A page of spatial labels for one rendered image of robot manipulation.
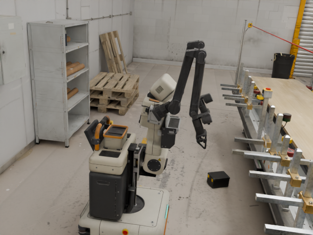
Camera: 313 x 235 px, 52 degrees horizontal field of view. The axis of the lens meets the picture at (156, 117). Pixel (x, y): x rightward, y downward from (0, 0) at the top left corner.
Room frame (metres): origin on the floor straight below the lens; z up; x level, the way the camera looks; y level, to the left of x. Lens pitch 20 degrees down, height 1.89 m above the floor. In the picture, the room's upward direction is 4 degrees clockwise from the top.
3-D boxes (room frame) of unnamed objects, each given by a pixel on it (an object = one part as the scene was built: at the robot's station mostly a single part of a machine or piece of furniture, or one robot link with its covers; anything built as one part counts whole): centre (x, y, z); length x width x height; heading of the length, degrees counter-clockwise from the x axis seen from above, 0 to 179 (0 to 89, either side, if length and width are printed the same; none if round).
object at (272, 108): (2.45, -0.93, 0.91); 0.04 x 0.04 x 0.48; 84
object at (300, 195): (1.43, -0.82, 0.95); 0.14 x 0.06 x 0.05; 174
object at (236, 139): (2.41, -0.88, 0.84); 0.43 x 0.03 x 0.04; 84
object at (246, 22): (4.74, -1.21, 1.20); 0.15 x 0.12 x 1.00; 174
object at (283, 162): (1.93, -0.87, 0.95); 0.14 x 0.06 x 0.05; 174
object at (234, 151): (2.17, -0.81, 0.84); 0.43 x 0.03 x 0.04; 84
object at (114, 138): (2.26, 0.30, 0.87); 0.23 x 0.15 x 0.11; 173
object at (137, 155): (2.29, 0.02, 0.68); 0.28 x 0.27 x 0.25; 173
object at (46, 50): (4.21, 1.30, 0.78); 0.90 x 0.45 x 1.55; 174
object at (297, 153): (1.70, -0.85, 0.88); 0.04 x 0.04 x 0.48; 84
